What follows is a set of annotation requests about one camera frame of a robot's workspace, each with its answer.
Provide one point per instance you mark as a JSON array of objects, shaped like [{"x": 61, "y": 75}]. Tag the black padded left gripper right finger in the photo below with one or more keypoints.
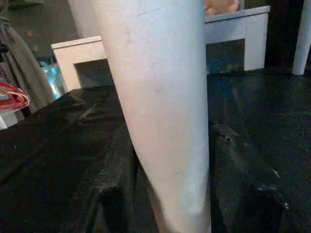
[{"x": 243, "y": 194}]

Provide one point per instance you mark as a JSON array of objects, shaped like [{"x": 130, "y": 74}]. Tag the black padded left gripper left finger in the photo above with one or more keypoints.
[{"x": 121, "y": 206}]

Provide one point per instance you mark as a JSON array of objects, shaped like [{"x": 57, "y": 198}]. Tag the white side shelf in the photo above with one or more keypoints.
[{"x": 7, "y": 121}]

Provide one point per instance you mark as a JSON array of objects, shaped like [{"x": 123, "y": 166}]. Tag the blue and clear plastic wrap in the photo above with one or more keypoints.
[{"x": 52, "y": 77}]

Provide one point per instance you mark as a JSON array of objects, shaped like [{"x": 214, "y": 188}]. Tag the red patterned cloth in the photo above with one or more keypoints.
[{"x": 12, "y": 97}]

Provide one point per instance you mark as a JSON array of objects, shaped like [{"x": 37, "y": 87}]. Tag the white cabinet with glass doors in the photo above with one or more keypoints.
[{"x": 230, "y": 26}]

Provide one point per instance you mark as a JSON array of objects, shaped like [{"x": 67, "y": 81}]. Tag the grey curtain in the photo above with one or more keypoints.
[{"x": 22, "y": 60}]

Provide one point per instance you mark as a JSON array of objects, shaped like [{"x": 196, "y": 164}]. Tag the pink plush toy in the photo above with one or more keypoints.
[{"x": 218, "y": 7}]

